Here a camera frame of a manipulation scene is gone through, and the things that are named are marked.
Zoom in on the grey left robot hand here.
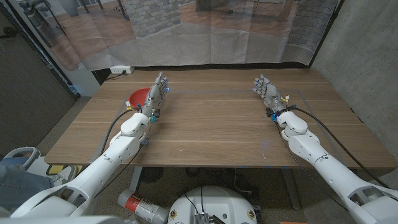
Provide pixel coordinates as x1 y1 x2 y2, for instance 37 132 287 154
141 71 170 119

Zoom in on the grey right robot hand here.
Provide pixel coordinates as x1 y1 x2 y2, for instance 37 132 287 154
252 73 289 117

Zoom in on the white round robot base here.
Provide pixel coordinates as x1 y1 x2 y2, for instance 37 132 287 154
167 185 258 224

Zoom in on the red bowl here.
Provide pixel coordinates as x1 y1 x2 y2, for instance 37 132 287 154
127 87 152 110

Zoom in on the white power strip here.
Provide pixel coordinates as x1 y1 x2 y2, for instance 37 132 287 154
109 65 136 75

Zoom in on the printed room backdrop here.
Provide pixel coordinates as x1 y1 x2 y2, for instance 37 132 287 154
6 0 340 72

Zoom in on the black round floor object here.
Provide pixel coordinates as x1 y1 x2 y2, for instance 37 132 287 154
139 167 165 184

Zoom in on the white table leg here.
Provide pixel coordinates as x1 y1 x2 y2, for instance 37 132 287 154
129 166 143 192

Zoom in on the grey table leg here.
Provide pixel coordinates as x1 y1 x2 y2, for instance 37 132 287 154
281 167 302 211

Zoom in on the white red cylinder canister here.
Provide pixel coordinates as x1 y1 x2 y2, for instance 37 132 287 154
117 188 170 224

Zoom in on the white grey sneaker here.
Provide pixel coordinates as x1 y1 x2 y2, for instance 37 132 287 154
46 164 78 187

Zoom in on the white grey chair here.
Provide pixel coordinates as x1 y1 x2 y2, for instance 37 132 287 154
2 146 41 170

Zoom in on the person's leg in jeans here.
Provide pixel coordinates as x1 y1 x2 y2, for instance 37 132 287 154
0 157 55 212

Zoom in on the black power strip cable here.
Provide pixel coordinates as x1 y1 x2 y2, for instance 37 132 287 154
104 70 127 82

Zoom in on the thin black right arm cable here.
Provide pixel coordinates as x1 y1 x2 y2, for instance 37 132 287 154
274 121 349 212

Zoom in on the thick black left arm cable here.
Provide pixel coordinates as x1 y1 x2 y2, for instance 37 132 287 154
99 108 138 156

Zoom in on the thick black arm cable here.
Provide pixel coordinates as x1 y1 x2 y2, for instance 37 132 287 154
99 108 138 156
289 105 391 189

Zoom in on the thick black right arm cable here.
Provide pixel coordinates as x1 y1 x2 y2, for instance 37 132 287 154
289 105 391 189

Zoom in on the black backdrop frame pole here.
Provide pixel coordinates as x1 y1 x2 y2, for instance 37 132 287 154
309 0 345 68
0 0 80 100

